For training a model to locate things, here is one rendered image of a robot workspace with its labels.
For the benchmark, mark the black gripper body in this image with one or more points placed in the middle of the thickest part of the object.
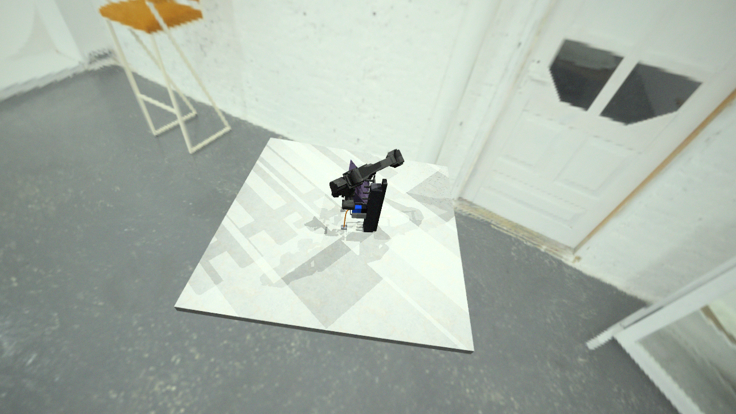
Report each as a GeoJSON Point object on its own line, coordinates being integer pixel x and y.
{"type": "Point", "coordinates": [348, 203]}

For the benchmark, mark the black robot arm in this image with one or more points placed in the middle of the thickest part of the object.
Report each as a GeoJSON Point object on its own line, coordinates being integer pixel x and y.
{"type": "Point", "coordinates": [358, 175]}

